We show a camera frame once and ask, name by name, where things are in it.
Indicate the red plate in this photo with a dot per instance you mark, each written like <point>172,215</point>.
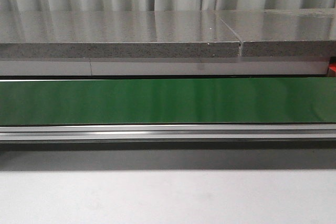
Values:
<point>332,70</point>

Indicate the green conveyor belt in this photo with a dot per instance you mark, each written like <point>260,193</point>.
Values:
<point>156,101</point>

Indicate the aluminium conveyor frame rail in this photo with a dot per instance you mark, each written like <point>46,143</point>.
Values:
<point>158,133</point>

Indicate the grey stone counter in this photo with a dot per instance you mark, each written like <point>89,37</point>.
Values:
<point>168,43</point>

